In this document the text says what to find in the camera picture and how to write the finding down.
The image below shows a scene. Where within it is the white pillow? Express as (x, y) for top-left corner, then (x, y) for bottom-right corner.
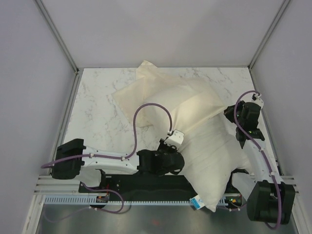
(179, 115), (252, 212)

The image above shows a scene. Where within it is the cream yellow pillowcase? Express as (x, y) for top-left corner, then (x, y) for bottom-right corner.
(113, 60), (227, 144)

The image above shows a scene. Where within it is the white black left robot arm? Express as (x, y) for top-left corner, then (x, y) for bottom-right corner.
(52, 138), (185, 192)

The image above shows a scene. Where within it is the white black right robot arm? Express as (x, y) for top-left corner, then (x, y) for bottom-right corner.
(223, 101), (295, 226)

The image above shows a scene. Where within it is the blue white pillow label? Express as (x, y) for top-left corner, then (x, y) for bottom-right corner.
(190, 195), (205, 210)

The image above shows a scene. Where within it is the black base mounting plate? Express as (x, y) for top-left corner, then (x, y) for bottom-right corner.
(76, 170), (238, 204)

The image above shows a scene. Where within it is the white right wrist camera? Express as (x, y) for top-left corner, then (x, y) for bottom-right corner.
(252, 93), (264, 109)

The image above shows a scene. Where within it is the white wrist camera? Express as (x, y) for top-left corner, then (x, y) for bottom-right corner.
(165, 130), (184, 148)
(252, 93), (264, 109)

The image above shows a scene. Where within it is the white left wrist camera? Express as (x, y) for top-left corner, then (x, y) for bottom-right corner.
(165, 130), (184, 148)

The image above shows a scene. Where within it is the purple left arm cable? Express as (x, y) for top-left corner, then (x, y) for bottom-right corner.
(40, 103), (174, 169)

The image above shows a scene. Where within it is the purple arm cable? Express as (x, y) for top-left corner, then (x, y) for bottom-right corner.
(40, 103), (174, 169)
(234, 90), (283, 230)

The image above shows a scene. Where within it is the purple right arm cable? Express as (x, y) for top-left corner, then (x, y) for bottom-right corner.
(234, 90), (283, 230)

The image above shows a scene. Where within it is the right aluminium frame post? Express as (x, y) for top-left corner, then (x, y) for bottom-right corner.
(248, 0), (292, 71)

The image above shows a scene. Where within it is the aluminium frame post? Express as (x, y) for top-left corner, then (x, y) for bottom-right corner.
(248, 0), (292, 71)
(33, 0), (79, 75)

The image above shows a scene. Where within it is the aluminium front rail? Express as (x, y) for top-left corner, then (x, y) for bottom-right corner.
(33, 174), (299, 195)

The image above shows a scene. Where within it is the white slotted cable duct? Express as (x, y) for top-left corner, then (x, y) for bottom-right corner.
(43, 194), (242, 206)

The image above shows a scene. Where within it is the left aluminium frame post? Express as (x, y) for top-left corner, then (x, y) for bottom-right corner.
(33, 0), (79, 75)

